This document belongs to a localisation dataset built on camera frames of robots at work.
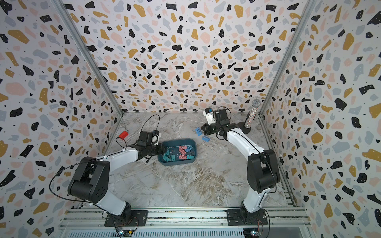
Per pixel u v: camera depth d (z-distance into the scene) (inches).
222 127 27.0
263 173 18.7
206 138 41.7
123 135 41.7
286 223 28.9
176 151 38.6
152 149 31.4
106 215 29.1
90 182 17.7
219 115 28.0
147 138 29.5
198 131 36.4
